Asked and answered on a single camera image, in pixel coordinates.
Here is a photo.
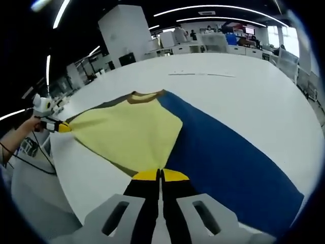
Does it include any yellow blue black garment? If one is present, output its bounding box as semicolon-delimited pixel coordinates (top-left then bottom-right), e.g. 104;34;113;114
64;88;305;238

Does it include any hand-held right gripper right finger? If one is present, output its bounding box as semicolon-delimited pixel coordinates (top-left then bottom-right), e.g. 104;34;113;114
161;168;244;244

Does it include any white square pillar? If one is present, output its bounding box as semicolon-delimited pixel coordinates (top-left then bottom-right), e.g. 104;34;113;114
97;5;153;68

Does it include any white office chair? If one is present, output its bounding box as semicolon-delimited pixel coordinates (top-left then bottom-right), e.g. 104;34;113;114
275;49;300;79
200;34;229;53

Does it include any white box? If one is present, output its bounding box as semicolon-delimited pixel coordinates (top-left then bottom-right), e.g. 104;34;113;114
160;32;175;48

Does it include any black cabinet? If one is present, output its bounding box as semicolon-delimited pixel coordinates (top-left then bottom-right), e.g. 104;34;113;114
118;53;136;67

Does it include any row of white desks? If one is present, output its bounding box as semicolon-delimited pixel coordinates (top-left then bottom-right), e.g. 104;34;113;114
144;42;277;62

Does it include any person's left hand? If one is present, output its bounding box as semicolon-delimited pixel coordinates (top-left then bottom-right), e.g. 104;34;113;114
29;116;46;133

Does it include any black cable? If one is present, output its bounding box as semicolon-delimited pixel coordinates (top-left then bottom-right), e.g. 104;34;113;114
31;129;57;175

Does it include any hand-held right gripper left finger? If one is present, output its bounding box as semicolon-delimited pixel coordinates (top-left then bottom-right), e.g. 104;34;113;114
81;169;161;244

